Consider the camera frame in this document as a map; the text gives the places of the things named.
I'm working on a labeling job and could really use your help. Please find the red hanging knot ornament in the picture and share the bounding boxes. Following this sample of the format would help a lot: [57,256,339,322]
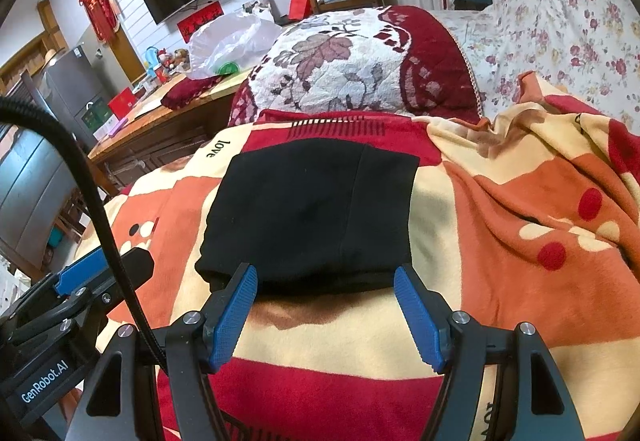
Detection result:
[78,0,121,42]

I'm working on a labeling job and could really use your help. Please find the red box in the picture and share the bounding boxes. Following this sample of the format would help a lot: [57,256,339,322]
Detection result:
[107,88,139,118]

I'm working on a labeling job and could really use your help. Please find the red white floral cushion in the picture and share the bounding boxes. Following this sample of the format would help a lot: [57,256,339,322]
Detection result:
[229,6,487,128]

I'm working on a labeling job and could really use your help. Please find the orange cream red printed blanket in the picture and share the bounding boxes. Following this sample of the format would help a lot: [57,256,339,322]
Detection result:
[75,71,640,441]

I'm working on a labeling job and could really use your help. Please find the red wall banner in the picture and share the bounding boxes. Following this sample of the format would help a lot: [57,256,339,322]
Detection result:
[177,2,224,40]

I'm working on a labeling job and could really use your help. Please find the grey refrigerator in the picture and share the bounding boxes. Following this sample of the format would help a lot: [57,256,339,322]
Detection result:
[44,46,119,146]

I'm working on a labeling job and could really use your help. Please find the dark red cloth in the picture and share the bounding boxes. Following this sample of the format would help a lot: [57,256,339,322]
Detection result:
[160,73,226,110]

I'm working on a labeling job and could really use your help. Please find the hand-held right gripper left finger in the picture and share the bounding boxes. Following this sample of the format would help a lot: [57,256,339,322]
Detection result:
[65,263,258,441]

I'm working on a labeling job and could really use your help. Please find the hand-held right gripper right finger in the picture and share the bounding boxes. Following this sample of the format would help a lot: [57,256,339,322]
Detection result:
[394,265,583,441]

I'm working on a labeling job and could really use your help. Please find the green box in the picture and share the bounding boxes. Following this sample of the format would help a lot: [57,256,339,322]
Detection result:
[81,101,114,130]

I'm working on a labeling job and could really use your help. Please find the dark wooden chair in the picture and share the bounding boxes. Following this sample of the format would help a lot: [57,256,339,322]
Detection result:
[50,186,88,247]

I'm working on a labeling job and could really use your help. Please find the group of small toys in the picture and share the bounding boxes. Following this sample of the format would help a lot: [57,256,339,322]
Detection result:
[144,46,192,72]

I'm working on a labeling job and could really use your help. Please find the floral covered sofa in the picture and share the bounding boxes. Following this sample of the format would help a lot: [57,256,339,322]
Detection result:
[440,0,640,132]

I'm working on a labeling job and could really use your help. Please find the white plastic bag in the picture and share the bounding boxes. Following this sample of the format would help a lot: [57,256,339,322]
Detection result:
[187,11,283,79]

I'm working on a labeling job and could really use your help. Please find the black pants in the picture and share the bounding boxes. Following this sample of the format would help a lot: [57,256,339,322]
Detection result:
[195,138,421,297]

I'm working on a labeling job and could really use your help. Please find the black cable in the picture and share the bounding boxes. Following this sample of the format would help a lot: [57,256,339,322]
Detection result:
[0,98,168,364]

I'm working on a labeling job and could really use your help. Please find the wooden table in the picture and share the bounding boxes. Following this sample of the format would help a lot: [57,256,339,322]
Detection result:
[87,66,256,194]

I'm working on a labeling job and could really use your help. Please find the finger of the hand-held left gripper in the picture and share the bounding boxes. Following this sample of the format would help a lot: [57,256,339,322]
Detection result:
[0,252,114,322]
[5,248,155,347]

